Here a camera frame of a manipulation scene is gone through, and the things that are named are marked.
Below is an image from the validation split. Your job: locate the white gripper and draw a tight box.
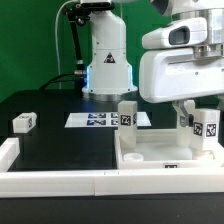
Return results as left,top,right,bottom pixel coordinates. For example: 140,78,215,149
139,17,224,127

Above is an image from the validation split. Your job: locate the white square table top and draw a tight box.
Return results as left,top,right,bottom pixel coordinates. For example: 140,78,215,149
114,129,224,169

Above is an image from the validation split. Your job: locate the white marker sheet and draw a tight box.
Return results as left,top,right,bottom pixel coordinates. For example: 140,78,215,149
65,112,152,128

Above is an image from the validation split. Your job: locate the white U-shaped fence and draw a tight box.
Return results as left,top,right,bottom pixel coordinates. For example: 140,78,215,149
0,138,224,198

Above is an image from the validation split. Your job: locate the black cable bundle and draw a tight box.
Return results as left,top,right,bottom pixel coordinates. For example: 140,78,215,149
39,19,88,92

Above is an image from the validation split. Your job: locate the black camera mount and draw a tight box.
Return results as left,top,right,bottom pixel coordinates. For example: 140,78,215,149
62,0,114,26

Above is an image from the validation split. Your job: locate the white cable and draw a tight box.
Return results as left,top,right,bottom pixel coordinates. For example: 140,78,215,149
54,0,78,90

